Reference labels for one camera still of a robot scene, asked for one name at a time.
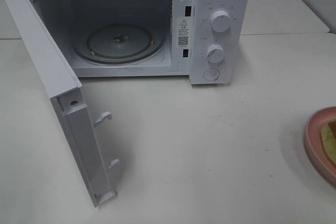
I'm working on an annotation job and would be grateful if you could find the round door release button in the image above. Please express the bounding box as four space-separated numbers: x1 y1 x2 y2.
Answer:
203 68 219 81

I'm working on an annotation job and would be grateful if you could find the white timer knob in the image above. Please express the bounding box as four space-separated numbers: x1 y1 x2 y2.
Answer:
206 44 225 63

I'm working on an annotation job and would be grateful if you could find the white microwave door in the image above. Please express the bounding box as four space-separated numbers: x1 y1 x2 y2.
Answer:
5 0 120 206

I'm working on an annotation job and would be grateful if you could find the pink round plate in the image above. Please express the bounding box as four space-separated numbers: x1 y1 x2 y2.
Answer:
304 106 335 187

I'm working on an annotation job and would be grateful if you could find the white bread sandwich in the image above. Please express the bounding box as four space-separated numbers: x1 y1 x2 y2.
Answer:
320 119 335 166

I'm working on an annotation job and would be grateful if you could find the glass microwave turntable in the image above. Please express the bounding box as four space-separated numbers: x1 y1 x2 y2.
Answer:
72 23 166 65

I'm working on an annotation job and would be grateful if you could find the white warning label sticker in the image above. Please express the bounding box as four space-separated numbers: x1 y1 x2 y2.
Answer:
176 17 192 48

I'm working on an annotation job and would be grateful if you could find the white microwave oven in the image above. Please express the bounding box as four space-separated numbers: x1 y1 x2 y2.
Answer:
32 0 248 84

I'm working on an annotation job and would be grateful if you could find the upper white power knob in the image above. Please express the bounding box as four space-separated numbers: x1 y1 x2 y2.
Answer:
210 9 232 33

